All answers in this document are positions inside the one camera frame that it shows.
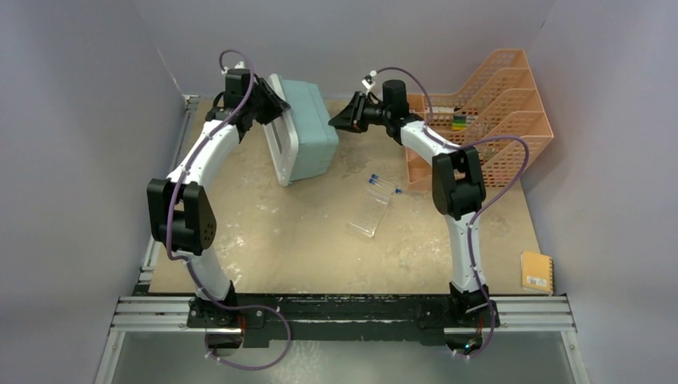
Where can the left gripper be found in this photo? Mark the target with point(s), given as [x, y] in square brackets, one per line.
[277, 106]

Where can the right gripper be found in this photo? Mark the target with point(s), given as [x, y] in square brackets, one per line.
[351, 118]

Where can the white plastic bin lid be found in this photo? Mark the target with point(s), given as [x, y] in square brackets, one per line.
[281, 136]

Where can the teal plastic bin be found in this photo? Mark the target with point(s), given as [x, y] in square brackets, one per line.
[312, 140]

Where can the blue capped test tube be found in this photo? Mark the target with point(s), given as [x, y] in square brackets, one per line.
[390, 189]
[377, 178]

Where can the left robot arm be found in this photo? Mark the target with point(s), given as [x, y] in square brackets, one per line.
[181, 216]

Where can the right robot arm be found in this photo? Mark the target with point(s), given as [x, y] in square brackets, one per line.
[457, 186]

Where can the markers in organizer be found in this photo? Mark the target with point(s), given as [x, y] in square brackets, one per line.
[462, 121]

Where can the clear acrylic tube rack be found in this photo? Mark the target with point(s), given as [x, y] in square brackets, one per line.
[371, 209]

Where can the orange plastic file organizer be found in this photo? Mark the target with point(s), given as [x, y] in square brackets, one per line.
[502, 94]

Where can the yellow spiral notebook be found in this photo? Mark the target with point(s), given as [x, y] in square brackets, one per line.
[537, 273]

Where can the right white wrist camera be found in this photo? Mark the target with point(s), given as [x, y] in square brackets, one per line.
[368, 80]

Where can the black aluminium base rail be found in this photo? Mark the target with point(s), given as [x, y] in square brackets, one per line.
[425, 318]

